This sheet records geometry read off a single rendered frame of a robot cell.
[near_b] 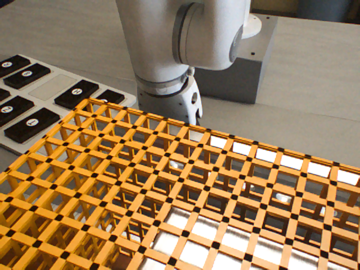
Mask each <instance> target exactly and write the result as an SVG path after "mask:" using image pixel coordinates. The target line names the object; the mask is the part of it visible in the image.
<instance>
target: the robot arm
mask: <svg viewBox="0 0 360 270"><path fill-rule="evenodd" d="M250 1H251V0H201V3H195V2H193V1H191V0H115V2H116V6H117V9H118V13H119V18H120V20H121V24H122V27H123V32H124V36H125V41H126V43H127V47H128V50H129V54H130V59H131V61H132V66H133V70H134V74H135V77H136V82H137V102H138V105H139V110H140V111H143V112H146V113H150V114H154V115H158V116H162V117H166V118H169V119H174V120H177V121H180V122H185V123H188V124H193V125H198V126H200V123H199V121H198V118H200V119H201V117H202V114H203V110H202V104H201V98H200V93H199V89H198V87H197V84H196V81H195V79H194V78H193V74H194V73H195V68H194V67H196V68H201V69H206V70H224V69H227V68H229V67H230V66H231V64H232V63H233V62H234V60H235V58H236V57H237V56H238V53H239V49H240V46H241V40H242V39H246V38H248V37H252V36H254V35H256V34H257V33H259V31H260V30H261V27H262V22H261V21H260V20H259V19H258V17H257V16H254V15H252V14H250V13H249V10H250ZM191 66H193V67H191Z"/></svg>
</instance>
